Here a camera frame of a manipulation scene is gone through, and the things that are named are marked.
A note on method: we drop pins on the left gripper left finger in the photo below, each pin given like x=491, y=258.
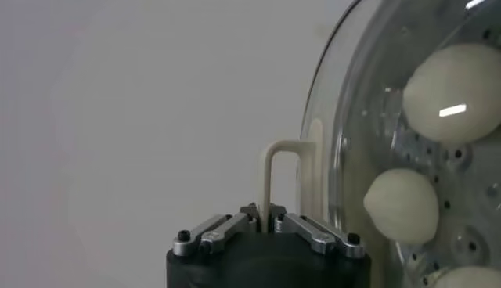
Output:
x=219, y=235

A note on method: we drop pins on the white steamed baozi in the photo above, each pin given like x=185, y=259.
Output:
x=469, y=279
x=403, y=205
x=454, y=78

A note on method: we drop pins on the round glass lid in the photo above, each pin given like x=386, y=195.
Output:
x=317, y=164

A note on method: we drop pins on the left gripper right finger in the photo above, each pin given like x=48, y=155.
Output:
x=313, y=235

